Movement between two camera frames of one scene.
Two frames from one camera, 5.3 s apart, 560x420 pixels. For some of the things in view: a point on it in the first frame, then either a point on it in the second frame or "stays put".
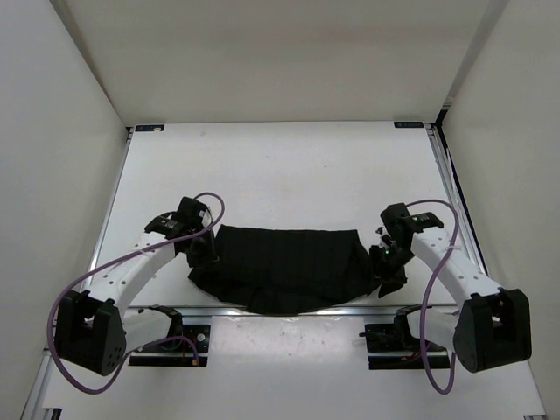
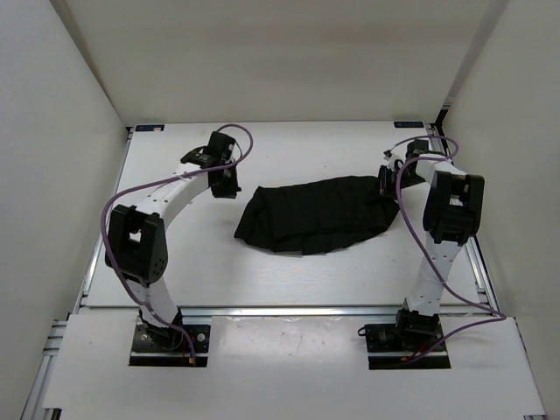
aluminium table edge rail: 367,312 stays put
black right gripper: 374,252 to 383,186
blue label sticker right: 408,124 stays put
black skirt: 290,270 to 308,217
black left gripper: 209,258 to 230,192
